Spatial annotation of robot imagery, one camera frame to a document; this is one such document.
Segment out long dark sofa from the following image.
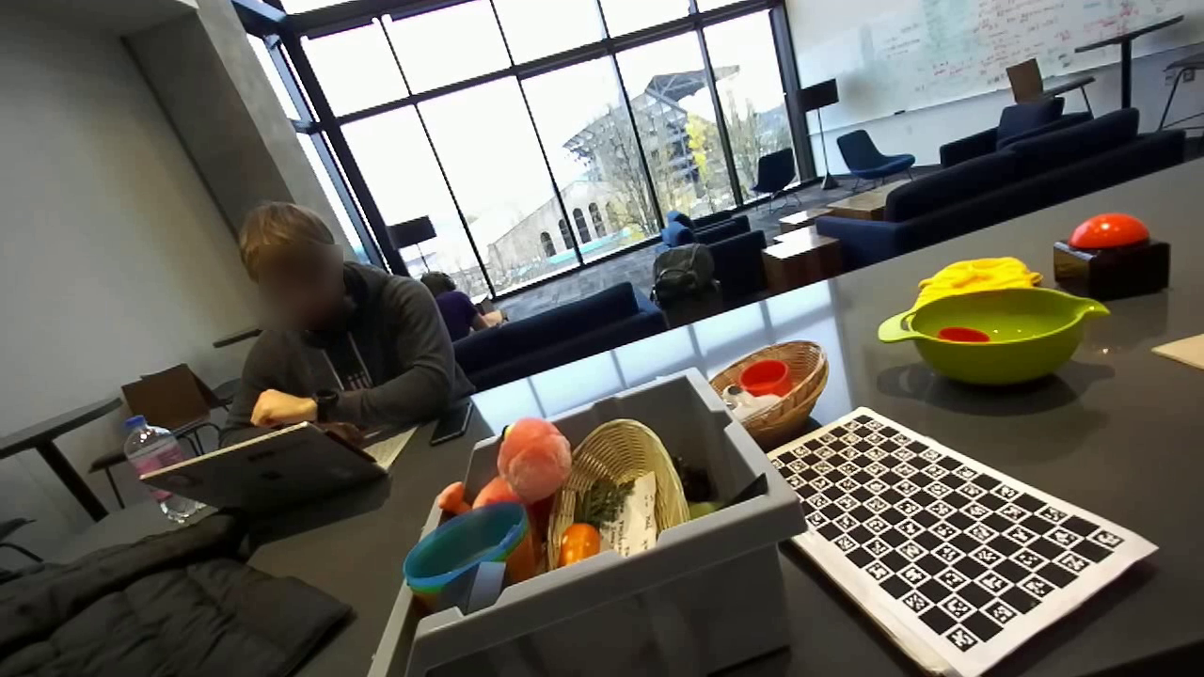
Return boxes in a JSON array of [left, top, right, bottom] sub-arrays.
[[813, 106, 1189, 273]]

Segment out black padded jacket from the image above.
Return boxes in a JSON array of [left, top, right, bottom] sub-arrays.
[[0, 502, 356, 677]]

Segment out black tall table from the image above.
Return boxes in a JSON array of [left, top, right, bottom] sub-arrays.
[[1073, 10, 1189, 114]]

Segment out dark side table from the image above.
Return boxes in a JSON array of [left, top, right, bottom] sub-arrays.
[[0, 390, 129, 522]]

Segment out red plastic cup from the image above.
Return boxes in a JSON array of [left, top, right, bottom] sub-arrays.
[[733, 356, 799, 403]]

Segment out pink peach toy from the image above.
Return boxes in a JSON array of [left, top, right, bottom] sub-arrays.
[[492, 415, 576, 506]]

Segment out green plastic bowl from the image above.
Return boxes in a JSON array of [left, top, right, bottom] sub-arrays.
[[872, 286, 1115, 386]]

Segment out seated person grey sweater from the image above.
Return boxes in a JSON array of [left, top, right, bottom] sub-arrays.
[[229, 198, 473, 435]]

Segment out blue armchair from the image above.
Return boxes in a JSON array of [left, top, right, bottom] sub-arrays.
[[836, 129, 917, 181]]

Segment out brown cardboard box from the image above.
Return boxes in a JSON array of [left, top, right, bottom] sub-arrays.
[[121, 362, 224, 435]]

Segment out wooden coffee table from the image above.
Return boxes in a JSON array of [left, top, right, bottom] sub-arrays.
[[760, 222, 842, 292]]

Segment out grey plastic bin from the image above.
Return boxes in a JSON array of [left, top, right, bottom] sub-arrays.
[[370, 368, 813, 677]]

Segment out white toy food piece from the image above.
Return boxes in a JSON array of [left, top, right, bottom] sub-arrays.
[[599, 469, 662, 561]]

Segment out orange toy fruit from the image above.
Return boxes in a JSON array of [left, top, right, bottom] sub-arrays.
[[555, 519, 607, 571]]

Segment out yellow plastic item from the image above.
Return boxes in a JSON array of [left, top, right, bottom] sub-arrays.
[[910, 253, 1046, 312]]

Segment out blue plastic cup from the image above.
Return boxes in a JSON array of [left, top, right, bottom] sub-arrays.
[[400, 502, 533, 615]]

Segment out clear water bottle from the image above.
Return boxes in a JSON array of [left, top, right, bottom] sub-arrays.
[[121, 410, 217, 526]]

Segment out checkerboard calibration board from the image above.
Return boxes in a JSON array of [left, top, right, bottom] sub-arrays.
[[764, 403, 1164, 677]]

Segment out grey laptop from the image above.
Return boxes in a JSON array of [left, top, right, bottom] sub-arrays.
[[134, 418, 388, 510]]

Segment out white paper sheet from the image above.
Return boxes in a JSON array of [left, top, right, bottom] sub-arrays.
[[360, 425, 424, 475]]

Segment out seated person purple top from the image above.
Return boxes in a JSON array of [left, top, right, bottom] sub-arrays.
[[418, 269, 506, 343]]

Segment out red dome button black box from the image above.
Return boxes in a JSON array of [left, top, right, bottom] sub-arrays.
[[1051, 210, 1173, 301]]

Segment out dark blue couch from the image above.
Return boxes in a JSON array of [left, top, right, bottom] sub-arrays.
[[452, 278, 671, 386]]

